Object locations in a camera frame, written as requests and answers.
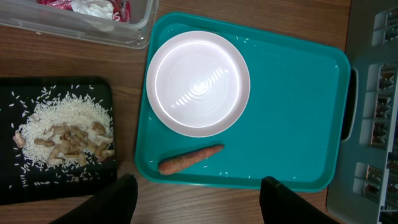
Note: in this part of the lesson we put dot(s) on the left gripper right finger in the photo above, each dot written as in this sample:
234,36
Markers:
280,205

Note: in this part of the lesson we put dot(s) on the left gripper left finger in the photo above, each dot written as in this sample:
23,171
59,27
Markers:
114,204

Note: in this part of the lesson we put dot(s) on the orange carrot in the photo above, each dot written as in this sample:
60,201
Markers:
178,163

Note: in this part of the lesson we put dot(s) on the white plate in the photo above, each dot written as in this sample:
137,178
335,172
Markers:
198,84

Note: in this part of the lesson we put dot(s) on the red snack wrapper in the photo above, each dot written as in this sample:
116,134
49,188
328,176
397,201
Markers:
121,11

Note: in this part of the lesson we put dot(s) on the white tissue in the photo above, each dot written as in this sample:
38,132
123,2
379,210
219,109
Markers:
98,8

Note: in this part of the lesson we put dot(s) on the grey dishwasher rack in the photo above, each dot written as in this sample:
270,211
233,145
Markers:
364,188

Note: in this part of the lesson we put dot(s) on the teal serving tray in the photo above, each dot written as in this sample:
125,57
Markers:
289,130

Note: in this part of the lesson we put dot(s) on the rice and food scraps pile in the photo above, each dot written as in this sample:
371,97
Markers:
65,131

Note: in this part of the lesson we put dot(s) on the black tray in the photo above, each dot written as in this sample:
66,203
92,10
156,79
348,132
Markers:
25,181

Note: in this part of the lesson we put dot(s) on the clear plastic bin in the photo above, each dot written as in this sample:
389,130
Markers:
135,34

